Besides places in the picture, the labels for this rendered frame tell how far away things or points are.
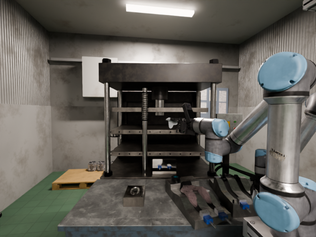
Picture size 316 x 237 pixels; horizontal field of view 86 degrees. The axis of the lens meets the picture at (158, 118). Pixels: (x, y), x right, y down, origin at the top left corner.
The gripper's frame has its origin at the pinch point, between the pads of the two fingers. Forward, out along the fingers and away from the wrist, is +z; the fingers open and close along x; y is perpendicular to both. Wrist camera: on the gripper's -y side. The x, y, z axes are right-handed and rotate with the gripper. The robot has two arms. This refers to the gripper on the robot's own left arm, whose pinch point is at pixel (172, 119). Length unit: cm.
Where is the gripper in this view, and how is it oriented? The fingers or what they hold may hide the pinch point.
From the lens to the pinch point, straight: 100.2
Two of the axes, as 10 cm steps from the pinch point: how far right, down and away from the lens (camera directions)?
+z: -5.6, -0.4, 8.2
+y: -1.1, 9.9, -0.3
